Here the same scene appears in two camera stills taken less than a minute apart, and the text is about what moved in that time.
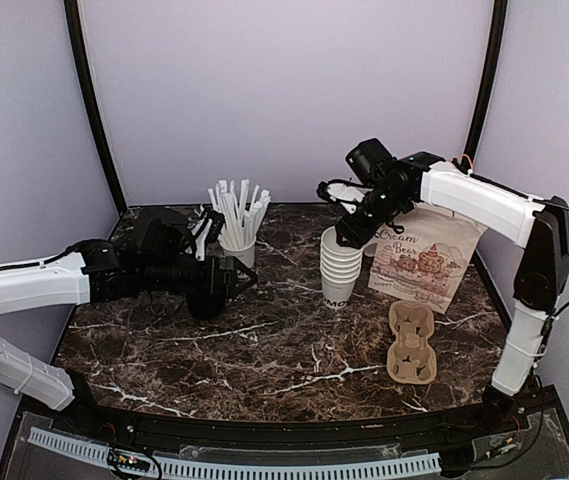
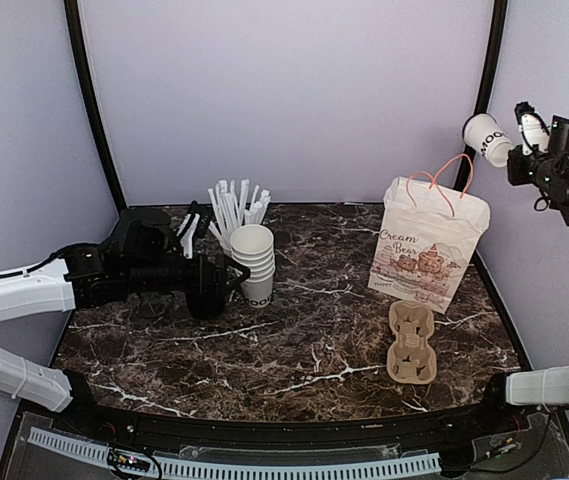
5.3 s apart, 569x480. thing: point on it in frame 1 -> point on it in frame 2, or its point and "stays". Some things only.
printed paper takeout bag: x=422 y=257 stays
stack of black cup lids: x=206 y=307 stays
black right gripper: x=358 y=233 -> x=515 y=172
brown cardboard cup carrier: x=411 y=357 stays
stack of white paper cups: x=340 y=269 -> x=253 y=246
